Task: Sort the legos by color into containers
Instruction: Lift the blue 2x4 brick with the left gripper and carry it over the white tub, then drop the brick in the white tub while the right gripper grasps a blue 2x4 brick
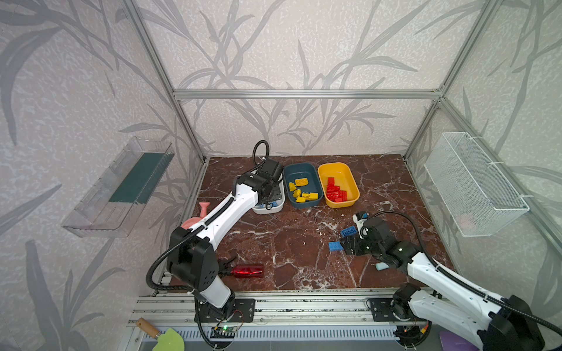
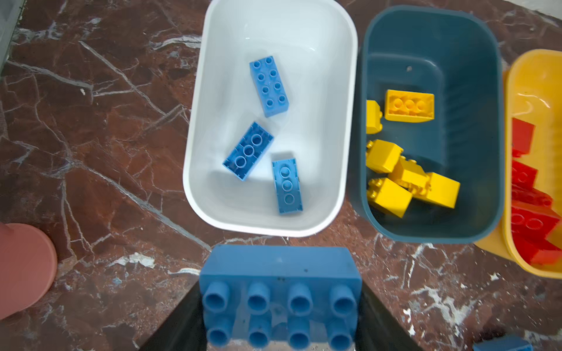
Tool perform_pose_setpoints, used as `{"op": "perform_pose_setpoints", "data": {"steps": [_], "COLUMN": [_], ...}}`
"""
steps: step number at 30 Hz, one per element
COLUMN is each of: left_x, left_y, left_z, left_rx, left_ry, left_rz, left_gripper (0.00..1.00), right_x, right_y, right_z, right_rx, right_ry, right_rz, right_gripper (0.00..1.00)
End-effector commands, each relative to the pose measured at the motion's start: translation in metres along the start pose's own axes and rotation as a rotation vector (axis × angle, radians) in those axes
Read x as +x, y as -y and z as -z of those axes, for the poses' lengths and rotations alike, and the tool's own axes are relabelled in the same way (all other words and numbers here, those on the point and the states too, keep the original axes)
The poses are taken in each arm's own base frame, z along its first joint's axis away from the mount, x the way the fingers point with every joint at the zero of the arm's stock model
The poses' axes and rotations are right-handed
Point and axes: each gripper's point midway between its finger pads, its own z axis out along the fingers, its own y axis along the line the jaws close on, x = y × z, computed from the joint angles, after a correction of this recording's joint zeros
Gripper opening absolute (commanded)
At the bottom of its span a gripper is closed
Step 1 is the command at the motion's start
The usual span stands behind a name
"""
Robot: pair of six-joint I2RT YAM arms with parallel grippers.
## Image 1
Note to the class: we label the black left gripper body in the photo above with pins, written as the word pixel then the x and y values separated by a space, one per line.
pixel 270 190

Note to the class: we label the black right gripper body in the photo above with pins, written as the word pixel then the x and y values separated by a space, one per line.
pixel 358 244

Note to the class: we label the yellow curved lego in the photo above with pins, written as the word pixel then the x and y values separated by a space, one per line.
pixel 301 182

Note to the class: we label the blue lego brick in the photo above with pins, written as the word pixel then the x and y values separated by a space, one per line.
pixel 335 246
pixel 349 231

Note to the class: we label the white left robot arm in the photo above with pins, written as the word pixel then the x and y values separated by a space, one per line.
pixel 191 256

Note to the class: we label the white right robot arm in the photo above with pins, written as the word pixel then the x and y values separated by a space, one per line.
pixel 485 319

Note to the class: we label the white plastic bin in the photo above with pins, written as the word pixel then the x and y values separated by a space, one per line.
pixel 275 205

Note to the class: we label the dark teal plastic bin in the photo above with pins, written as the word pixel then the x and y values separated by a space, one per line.
pixel 303 170

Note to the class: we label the yellow plastic bin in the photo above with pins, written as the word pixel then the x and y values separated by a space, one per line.
pixel 339 170

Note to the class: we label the pink watering can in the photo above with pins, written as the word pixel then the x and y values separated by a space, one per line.
pixel 194 220

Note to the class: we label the purple object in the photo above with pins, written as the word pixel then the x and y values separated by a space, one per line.
pixel 453 342

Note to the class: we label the green scraper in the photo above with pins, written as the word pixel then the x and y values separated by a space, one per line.
pixel 168 340

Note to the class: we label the white wire basket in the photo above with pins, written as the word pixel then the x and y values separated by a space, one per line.
pixel 481 200

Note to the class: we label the clear wall shelf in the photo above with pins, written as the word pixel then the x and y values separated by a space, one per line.
pixel 111 208

